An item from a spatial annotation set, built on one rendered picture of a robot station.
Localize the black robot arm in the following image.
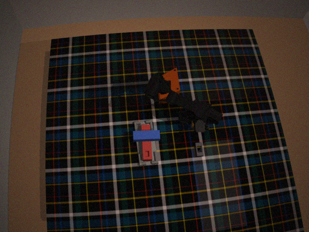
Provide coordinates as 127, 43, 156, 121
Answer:
143, 74, 223, 132

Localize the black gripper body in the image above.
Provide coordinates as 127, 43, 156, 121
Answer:
178, 111, 214, 124

